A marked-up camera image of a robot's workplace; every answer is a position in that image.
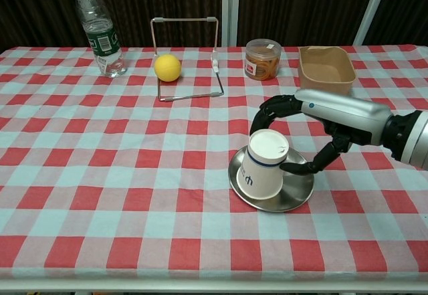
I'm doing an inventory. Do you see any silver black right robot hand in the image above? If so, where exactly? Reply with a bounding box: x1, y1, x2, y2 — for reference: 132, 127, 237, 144
249, 89, 394, 175

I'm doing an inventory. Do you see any white paper cup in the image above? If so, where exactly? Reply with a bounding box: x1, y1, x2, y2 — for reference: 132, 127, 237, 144
236, 128, 290, 199

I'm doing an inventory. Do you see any round metal plate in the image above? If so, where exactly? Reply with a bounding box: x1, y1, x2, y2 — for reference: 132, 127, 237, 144
227, 146, 315, 213

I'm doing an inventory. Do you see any brown paper box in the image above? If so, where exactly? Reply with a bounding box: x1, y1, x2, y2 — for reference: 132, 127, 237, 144
298, 45, 356, 97

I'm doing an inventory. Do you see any clear plastic snack jar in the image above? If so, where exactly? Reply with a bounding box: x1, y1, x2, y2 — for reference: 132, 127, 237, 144
245, 39, 282, 82

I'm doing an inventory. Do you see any yellow ball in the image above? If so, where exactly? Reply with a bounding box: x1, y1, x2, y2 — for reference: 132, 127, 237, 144
154, 54, 183, 82

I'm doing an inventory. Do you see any red white checkered tablecloth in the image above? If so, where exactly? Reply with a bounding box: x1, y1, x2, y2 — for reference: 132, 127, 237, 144
0, 44, 428, 281

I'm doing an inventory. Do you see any clear plastic water bottle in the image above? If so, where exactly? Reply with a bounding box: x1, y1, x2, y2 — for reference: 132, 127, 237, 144
68, 0, 128, 78

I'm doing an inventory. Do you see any aluminium partition post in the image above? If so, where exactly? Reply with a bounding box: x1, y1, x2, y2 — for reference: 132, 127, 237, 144
352, 0, 392, 47
220, 0, 241, 47

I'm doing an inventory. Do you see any metal wire stand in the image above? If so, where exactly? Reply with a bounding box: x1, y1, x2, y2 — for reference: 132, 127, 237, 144
150, 16, 225, 102

